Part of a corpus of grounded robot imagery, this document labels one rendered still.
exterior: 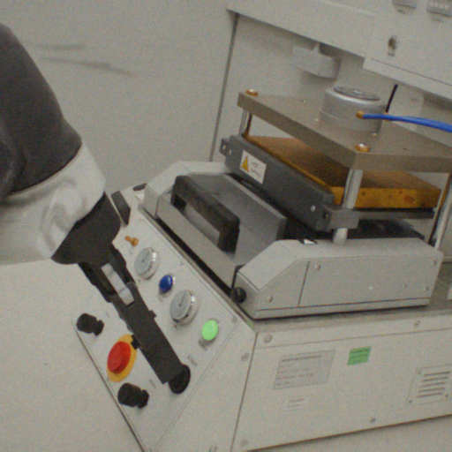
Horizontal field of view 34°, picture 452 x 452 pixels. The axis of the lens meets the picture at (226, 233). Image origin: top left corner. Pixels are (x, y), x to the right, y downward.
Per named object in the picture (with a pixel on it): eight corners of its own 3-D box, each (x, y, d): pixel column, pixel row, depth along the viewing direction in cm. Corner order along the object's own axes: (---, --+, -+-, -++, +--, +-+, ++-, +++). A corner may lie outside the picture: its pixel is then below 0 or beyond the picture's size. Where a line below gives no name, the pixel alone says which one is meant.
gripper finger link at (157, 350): (146, 319, 75) (157, 334, 72) (166, 350, 78) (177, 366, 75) (134, 327, 74) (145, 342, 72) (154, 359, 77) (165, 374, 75)
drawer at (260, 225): (331, 218, 112) (342, 170, 110) (426, 282, 95) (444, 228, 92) (154, 219, 98) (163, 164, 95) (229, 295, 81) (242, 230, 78)
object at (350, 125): (362, 161, 114) (384, 78, 109) (516, 241, 89) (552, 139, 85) (226, 154, 102) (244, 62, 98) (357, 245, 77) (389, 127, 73)
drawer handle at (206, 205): (183, 202, 95) (188, 174, 94) (236, 250, 83) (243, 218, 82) (169, 202, 94) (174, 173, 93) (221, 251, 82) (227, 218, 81)
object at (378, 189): (339, 166, 108) (355, 103, 105) (442, 223, 90) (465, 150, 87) (238, 162, 100) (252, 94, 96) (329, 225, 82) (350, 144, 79)
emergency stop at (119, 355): (112, 364, 93) (128, 338, 93) (123, 381, 90) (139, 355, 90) (101, 360, 92) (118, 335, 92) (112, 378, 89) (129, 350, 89)
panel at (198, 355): (73, 324, 104) (142, 214, 102) (151, 461, 80) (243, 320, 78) (62, 320, 103) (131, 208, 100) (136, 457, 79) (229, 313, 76)
